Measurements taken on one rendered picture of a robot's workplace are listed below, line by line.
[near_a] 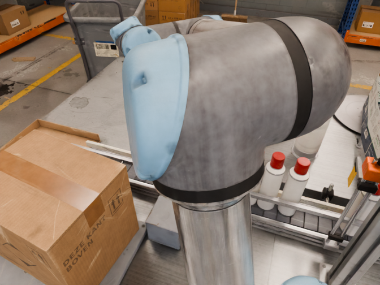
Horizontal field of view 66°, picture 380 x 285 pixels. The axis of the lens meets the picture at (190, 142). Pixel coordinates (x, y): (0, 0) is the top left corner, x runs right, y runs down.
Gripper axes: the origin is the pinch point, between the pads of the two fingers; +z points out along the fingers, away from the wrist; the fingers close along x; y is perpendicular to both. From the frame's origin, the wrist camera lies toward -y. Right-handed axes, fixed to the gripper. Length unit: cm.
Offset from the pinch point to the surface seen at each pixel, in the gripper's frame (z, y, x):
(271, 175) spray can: 14.2, -1.1, -18.5
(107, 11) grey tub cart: -48, 216, 170
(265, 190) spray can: 19.9, -0.9, -14.6
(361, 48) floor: 145, 366, -40
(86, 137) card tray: -5, 14, 54
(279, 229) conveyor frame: 32.7, -4.4, -14.6
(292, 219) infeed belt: 31.9, -1.3, -18.3
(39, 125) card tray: -18, 13, 74
